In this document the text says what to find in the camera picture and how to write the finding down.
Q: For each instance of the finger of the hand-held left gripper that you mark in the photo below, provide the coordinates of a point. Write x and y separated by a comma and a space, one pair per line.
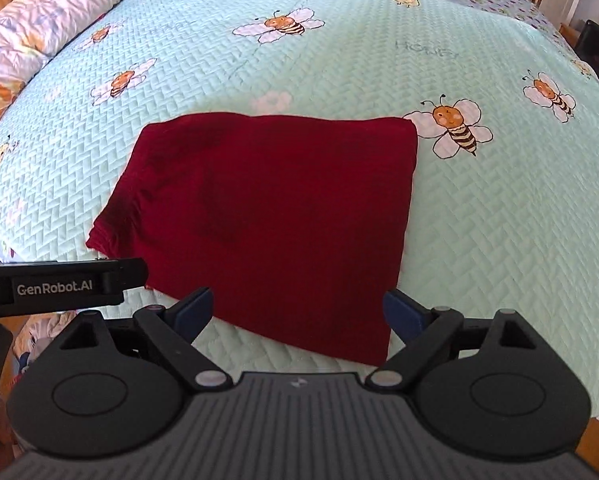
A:
134, 275

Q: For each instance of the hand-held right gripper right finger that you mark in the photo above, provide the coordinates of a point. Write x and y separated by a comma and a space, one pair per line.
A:
402, 315

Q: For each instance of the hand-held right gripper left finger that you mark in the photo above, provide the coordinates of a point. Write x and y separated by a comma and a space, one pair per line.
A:
194, 312

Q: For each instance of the red knit garment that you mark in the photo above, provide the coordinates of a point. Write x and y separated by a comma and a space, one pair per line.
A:
269, 220

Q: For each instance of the mint quilted bedspread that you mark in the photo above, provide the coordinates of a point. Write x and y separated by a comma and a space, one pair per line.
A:
354, 60

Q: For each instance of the floral long pillow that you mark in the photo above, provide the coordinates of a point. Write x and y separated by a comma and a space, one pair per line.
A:
29, 20

